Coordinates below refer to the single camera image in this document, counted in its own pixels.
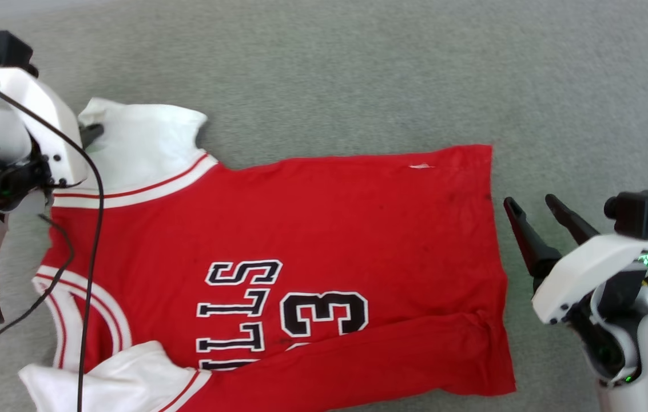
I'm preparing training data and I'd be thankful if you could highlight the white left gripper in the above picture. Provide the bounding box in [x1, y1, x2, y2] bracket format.
[0, 66, 105, 189]

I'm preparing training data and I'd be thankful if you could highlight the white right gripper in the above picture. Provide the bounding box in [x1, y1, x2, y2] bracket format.
[503, 194, 648, 326]

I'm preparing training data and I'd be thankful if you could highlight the red and white basketball jersey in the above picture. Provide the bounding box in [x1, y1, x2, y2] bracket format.
[18, 97, 518, 412]

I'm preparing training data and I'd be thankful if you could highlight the black left camera cable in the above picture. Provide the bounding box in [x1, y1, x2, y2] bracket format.
[0, 82, 105, 412]

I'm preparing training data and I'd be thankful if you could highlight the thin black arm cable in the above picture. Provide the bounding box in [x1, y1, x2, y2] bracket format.
[0, 214, 76, 356]

